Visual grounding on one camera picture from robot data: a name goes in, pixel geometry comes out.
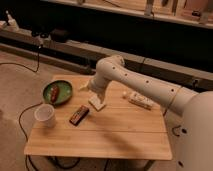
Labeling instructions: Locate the green ceramic bowl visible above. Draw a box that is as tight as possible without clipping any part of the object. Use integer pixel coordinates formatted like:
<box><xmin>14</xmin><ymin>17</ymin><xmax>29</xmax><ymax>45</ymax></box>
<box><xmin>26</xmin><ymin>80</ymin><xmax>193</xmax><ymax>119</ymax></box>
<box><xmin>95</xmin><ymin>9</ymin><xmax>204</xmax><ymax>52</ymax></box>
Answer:
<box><xmin>43</xmin><ymin>80</ymin><xmax>73</xmax><ymax>106</ymax></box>

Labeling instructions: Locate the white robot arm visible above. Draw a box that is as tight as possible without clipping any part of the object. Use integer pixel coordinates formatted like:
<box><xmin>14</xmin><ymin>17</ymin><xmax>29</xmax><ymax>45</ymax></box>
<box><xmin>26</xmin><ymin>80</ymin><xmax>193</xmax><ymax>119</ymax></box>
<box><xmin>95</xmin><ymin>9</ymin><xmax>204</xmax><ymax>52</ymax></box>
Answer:
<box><xmin>81</xmin><ymin>55</ymin><xmax>213</xmax><ymax>171</ymax></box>

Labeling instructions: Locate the brown sausage in bowl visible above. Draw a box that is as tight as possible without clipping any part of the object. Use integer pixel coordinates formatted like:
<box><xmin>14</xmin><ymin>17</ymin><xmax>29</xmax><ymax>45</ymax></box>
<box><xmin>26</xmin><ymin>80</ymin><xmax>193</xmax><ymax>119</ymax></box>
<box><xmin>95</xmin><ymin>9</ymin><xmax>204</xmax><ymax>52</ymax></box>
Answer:
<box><xmin>50</xmin><ymin>86</ymin><xmax>59</xmax><ymax>102</ymax></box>

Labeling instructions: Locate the dark chocolate bar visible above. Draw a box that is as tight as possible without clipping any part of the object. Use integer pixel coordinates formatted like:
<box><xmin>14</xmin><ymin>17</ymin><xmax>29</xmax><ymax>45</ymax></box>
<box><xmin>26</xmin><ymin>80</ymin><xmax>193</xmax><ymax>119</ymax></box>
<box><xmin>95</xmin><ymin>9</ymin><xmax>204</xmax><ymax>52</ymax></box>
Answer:
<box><xmin>69</xmin><ymin>105</ymin><xmax>89</xmax><ymax>126</ymax></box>

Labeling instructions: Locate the white plastic cup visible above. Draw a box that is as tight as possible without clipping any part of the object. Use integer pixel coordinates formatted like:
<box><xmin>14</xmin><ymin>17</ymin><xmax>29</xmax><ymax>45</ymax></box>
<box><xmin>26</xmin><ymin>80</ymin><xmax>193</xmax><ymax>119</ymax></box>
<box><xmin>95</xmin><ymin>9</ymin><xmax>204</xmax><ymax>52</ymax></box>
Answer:
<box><xmin>34</xmin><ymin>104</ymin><xmax>56</xmax><ymax>128</ymax></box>

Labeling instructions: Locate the wooden table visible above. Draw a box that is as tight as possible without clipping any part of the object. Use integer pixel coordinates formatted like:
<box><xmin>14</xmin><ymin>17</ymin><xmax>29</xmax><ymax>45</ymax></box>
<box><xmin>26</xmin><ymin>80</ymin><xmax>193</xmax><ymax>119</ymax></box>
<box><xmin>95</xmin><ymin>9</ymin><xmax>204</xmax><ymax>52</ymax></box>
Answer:
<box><xmin>24</xmin><ymin>75</ymin><xmax>172</xmax><ymax>160</ymax></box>

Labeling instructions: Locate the black device on ledge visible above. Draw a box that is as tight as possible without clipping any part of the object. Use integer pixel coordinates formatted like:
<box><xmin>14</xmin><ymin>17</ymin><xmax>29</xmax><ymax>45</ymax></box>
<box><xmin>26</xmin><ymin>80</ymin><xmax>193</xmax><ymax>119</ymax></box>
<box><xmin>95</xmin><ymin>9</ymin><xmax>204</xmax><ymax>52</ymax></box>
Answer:
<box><xmin>50</xmin><ymin>29</ymin><xmax>69</xmax><ymax>43</ymax></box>

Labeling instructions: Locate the black floor cable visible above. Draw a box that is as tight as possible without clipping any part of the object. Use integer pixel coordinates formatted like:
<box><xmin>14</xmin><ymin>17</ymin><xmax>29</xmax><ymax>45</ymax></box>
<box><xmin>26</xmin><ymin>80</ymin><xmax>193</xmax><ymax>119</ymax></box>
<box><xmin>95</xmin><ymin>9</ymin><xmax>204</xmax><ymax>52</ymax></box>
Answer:
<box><xmin>18</xmin><ymin>101</ymin><xmax>81</xmax><ymax>171</ymax></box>

